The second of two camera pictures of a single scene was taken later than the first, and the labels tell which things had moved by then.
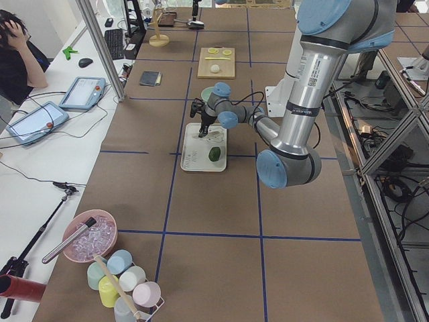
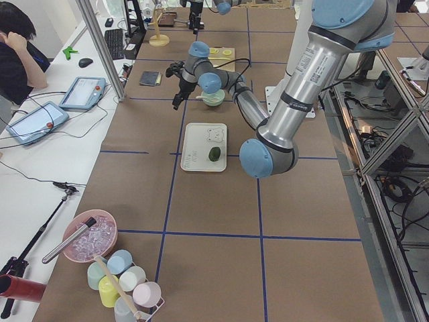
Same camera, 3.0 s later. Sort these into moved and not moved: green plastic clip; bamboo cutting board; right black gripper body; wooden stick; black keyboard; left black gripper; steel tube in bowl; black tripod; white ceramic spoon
Moved: right black gripper body; white ceramic spoon; left black gripper
Not moved: green plastic clip; black keyboard; black tripod; bamboo cutting board; steel tube in bowl; wooden stick
